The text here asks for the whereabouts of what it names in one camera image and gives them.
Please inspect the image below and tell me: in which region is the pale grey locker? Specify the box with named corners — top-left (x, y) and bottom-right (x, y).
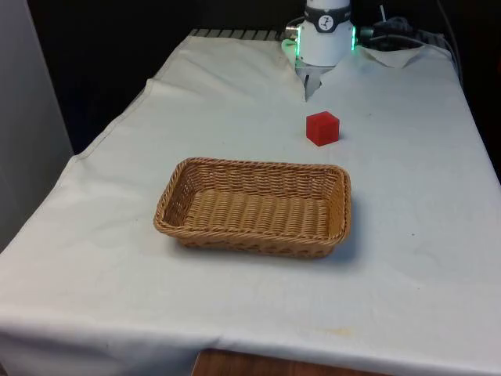
top-left (0, 0), bottom-right (75, 251)

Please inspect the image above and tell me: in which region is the red cube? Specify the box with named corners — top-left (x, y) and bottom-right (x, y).
top-left (305, 110), bottom-right (341, 148)

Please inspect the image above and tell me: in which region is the brown wicker basket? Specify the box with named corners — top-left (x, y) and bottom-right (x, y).
top-left (153, 157), bottom-right (352, 260)

